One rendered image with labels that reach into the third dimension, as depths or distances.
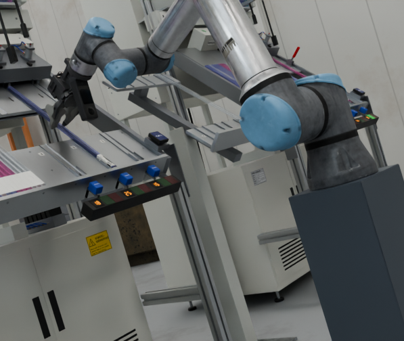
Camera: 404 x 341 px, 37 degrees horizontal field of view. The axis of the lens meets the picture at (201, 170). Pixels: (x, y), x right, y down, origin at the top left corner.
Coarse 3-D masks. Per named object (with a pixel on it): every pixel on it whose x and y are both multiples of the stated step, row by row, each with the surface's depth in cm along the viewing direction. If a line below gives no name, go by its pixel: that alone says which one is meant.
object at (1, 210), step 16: (144, 160) 173; (160, 160) 179; (80, 176) 156; (96, 176) 159; (112, 176) 164; (144, 176) 177; (32, 192) 143; (48, 192) 148; (64, 192) 152; (80, 192) 157; (0, 208) 138; (16, 208) 142; (32, 208) 146; (48, 208) 151; (0, 224) 141
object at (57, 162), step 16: (48, 144) 169; (64, 144) 172; (96, 144) 177; (112, 144) 180; (128, 144) 183; (32, 160) 159; (48, 160) 162; (64, 160) 164; (80, 160) 167; (96, 160) 169; (112, 160) 172; (128, 160) 175; (48, 176) 155; (64, 176) 157
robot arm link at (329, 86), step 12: (300, 84) 127; (312, 84) 126; (324, 84) 126; (336, 84) 127; (324, 96) 124; (336, 96) 127; (324, 108) 123; (336, 108) 126; (348, 108) 128; (324, 120) 123; (336, 120) 126; (348, 120) 128; (324, 132) 126; (336, 132) 126
